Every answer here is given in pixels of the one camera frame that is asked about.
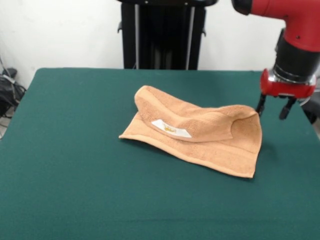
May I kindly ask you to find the grey chair base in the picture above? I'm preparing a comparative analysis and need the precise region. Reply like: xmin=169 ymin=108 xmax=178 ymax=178
xmin=297 ymin=87 xmax=320 ymax=125

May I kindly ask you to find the tan terry towel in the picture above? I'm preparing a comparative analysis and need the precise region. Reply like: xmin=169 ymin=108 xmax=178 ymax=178
xmin=118 ymin=85 xmax=263 ymax=180

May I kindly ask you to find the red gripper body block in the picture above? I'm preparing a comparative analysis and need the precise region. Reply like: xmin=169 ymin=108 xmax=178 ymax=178
xmin=259 ymin=67 xmax=318 ymax=99

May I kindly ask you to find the dark green table cloth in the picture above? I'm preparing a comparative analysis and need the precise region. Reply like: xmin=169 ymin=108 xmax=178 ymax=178
xmin=0 ymin=67 xmax=320 ymax=240

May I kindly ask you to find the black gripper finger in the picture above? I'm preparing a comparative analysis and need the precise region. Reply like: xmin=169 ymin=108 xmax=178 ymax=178
xmin=255 ymin=92 xmax=268 ymax=117
xmin=279 ymin=96 xmax=297 ymax=120

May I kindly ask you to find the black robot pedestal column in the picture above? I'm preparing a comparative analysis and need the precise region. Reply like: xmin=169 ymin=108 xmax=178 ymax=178
xmin=117 ymin=0 xmax=218 ymax=70

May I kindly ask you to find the black chair base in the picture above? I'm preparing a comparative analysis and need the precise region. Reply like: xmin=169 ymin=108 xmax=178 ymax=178
xmin=0 ymin=67 xmax=27 ymax=118

